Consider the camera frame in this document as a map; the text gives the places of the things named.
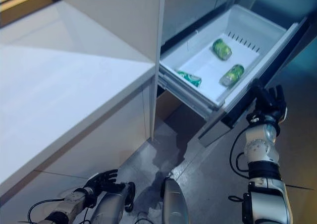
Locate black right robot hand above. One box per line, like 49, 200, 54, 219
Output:
252, 84, 289, 123

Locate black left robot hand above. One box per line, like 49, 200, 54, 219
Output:
82, 168, 125, 200

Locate dark green drink can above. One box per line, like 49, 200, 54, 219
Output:
176, 69, 203, 88

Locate dark fridge drawer front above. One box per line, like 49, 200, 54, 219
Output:
197, 12, 313, 148

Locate steel fridge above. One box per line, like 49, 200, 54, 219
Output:
155, 0, 313, 148

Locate grey left robot leg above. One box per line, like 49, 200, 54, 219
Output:
88, 181, 136, 224

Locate grey robot leg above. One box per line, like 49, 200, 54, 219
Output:
160, 176, 189, 224
88, 181, 136, 224

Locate light green drink can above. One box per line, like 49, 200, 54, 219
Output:
211, 38, 233, 60
219, 64, 246, 87

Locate grey right robot leg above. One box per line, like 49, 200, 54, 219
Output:
160, 176, 189, 224

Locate white tall side panel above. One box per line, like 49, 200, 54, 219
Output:
56, 0, 167, 142

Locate dark framed window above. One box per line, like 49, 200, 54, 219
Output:
0, 0, 62, 29

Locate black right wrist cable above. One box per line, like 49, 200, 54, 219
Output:
227, 131, 251, 203

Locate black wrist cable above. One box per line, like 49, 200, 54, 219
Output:
16, 198, 90, 224
227, 131, 251, 203

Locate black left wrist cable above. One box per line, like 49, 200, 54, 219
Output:
16, 198, 90, 224

